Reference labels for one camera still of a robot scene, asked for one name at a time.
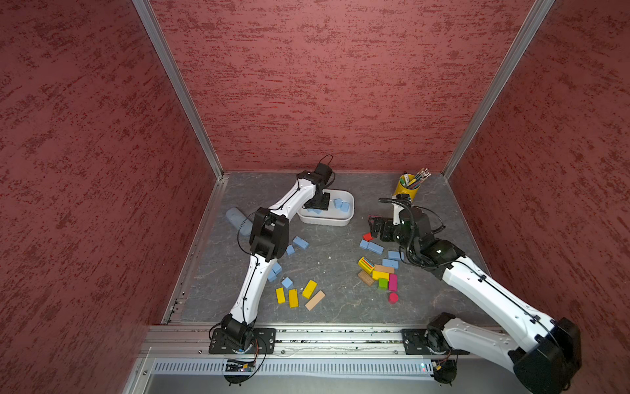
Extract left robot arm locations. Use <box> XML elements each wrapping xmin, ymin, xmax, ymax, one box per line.
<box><xmin>220</xmin><ymin>164</ymin><xmax>334</xmax><ymax>351</ymax></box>

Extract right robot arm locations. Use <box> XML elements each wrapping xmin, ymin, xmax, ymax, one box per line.
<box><xmin>371</xmin><ymin>195</ymin><xmax>582</xmax><ymax>393</ymax></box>

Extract white plastic tray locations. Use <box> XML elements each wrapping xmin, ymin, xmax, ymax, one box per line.
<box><xmin>298</xmin><ymin>190</ymin><xmax>355</xmax><ymax>227</ymax></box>

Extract long blue block right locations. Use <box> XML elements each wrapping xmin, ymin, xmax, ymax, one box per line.
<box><xmin>367</xmin><ymin>242</ymin><xmax>384</xmax><ymax>255</ymax></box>

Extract long blue block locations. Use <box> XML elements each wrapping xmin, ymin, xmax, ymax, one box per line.
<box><xmin>367</xmin><ymin>242</ymin><xmax>384</xmax><ymax>255</ymax></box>
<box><xmin>293</xmin><ymin>236</ymin><xmax>309</xmax><ymax>250</ymax></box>

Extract striped yellow block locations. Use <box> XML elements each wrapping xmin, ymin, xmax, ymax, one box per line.
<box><xmin>358</xmin><ymin>257</ymin><xmax>374</xmax><ymax>275</ymax></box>

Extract long blue block left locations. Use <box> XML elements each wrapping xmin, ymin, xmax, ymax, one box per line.
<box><xmin>293</xmin><ymin>236</ymin><xmax>309</xmax><ymax>250</ymax></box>

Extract yellow pen holder can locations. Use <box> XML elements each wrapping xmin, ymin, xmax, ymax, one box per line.
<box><xmin>394</xmin><ymin>172</ymin><xmax>422</xmax><ymax>200</ymax></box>

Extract brown wooden block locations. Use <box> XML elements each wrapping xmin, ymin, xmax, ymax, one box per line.
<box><xmin>358</xmin><ymin>271</ymin><xmax>375</xmax><ymax>287</ymax></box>

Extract pens in can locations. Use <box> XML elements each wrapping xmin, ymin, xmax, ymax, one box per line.
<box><xmin>399</xmin><ymin>168</ymin><xmax>431</xmax><ymax>190</ymax></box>

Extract green cube block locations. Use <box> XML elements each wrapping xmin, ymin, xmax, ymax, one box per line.
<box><xmin>378</xmin><ymin>278</ymin><xmax>389</xmax><ymax>291</ymax></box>

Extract magenta cylinder block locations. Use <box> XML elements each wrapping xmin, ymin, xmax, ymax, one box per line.
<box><xmin>388</xmin><ymin>292</ymin><xmax>399</xmax><ymax>304</ymax></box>

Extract yellow long block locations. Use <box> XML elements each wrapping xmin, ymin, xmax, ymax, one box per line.
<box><xmin>302</xmin><ymin>280</ymin><xmax>318</xmax><ymax>300</ymax></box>

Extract long tan wooden block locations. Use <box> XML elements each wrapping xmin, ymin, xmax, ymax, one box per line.
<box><xmin>305</xmin><ymin>291</ymin><xmax>326</xmax><ymax>311</ymax></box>

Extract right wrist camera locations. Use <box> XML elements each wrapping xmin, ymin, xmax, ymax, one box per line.
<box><xmin>392</xmin><ymin>193</ymin><xmax>412</xmax><ymax>226</ymax></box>

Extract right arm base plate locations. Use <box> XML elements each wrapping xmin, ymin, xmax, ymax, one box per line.
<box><xmin>401</xmin><ymin>328</ymin><xmax>469</xmax><ymax>357</ymax></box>

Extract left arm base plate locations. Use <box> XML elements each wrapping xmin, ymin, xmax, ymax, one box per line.
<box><xmin>208</xmin><ymin>328</ymin><xmax>277</xmax><ymax>356</ymax></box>

